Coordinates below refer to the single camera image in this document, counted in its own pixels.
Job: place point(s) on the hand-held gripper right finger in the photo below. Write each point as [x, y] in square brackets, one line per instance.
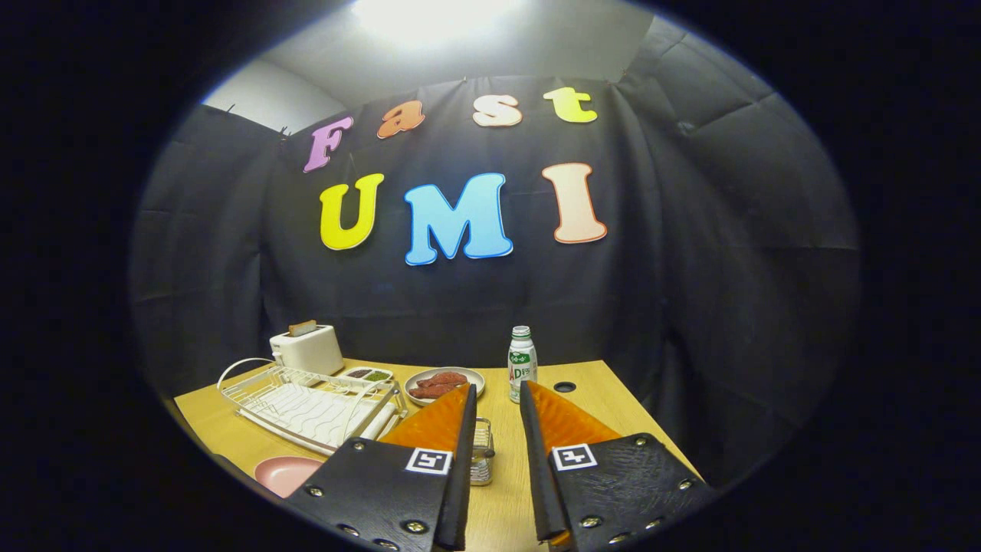
[536, 491]

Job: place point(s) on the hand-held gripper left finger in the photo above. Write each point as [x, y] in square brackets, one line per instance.
[460, 491]

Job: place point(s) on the pink plate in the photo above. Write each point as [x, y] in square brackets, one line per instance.
[283, 474]

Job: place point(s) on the beige plate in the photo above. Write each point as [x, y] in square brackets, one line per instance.
[473, 377]

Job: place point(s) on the red meat piece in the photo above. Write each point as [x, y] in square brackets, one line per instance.
[429, 392]
[444, 379]

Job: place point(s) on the white drink bottle green label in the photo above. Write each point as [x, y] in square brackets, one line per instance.
[521, 368]

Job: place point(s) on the white divided bean tray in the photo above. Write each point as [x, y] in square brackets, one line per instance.
[368, 375]

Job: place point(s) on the white drip tray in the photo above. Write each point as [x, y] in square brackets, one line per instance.
[314, 414]

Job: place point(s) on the white toaster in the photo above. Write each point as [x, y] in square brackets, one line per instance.
[310, 353]

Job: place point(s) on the toast slice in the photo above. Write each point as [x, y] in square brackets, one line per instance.
[303, 329]

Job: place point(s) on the black backdrop cloth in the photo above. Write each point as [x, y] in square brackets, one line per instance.
[690, 268]

